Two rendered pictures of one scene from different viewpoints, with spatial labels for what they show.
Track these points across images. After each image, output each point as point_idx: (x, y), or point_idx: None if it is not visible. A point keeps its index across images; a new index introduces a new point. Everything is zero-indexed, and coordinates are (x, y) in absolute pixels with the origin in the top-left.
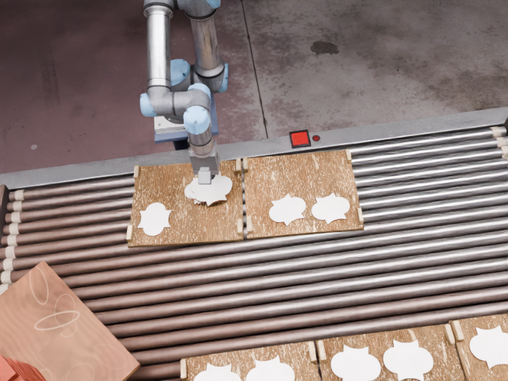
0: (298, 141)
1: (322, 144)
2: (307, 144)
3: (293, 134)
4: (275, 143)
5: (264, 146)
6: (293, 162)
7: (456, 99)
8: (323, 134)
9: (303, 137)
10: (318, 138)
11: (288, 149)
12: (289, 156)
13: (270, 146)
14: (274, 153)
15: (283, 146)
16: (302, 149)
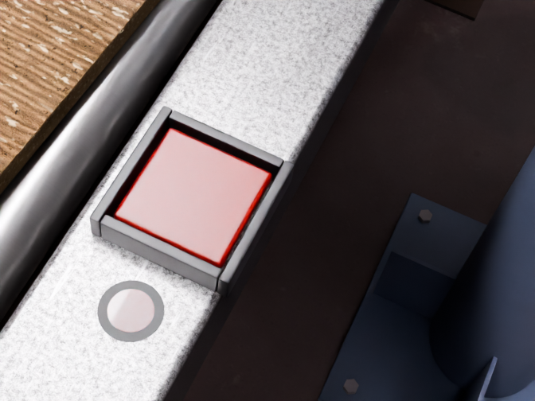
0: (173, 163)
1: (50, 313)
2: (104, 195)
3: (257, 180)
4: (279, 72)
5: (300, 10)
6: (34, 29)
7: None
8: (123, 386)
9: (179, 212)
10: (113, 321)
11: (177, 103)
12: (90, 36)
13: (276, 36)
14: (212, 24)
15: (224, 93)
16: (115, 170)
